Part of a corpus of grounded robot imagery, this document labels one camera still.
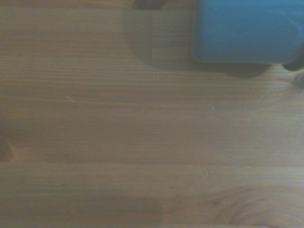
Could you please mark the blue enamel mug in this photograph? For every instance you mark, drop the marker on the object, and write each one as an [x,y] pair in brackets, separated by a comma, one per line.
[244,31]

